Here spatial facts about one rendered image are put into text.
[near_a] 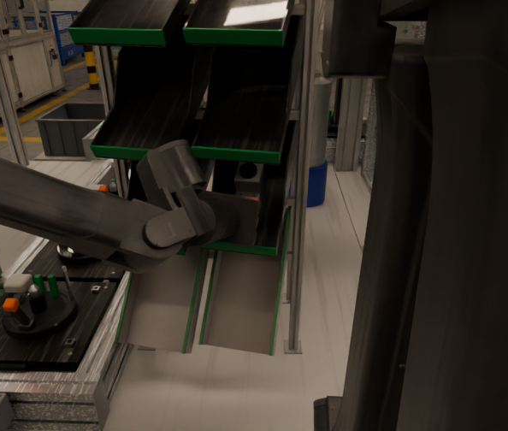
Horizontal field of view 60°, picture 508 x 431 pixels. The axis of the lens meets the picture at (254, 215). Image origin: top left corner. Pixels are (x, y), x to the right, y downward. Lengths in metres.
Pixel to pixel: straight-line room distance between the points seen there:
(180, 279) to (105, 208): 0.42
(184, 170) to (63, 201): 0.14
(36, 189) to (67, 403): 0.51
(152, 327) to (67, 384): 0.17
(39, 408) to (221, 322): 0.35
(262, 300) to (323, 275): 0.44
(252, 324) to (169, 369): 0.24
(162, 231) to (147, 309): 0.41
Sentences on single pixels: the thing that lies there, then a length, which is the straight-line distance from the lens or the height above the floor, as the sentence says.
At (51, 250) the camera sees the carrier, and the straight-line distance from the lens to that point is 1.24.
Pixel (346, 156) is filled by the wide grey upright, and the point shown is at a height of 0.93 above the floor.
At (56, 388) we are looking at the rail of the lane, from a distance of 0.89.
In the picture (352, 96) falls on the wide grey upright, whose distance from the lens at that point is 1.83.
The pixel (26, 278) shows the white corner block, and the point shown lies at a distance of 1.12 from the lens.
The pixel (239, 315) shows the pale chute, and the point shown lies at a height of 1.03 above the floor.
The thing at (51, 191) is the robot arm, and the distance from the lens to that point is 0.47.
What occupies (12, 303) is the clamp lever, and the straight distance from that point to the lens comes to 0.92.
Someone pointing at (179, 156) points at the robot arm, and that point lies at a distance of 0.53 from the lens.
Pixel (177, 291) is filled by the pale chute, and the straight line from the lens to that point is 0.85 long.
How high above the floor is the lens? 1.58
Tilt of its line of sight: 28 degrees down
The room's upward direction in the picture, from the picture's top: straight up
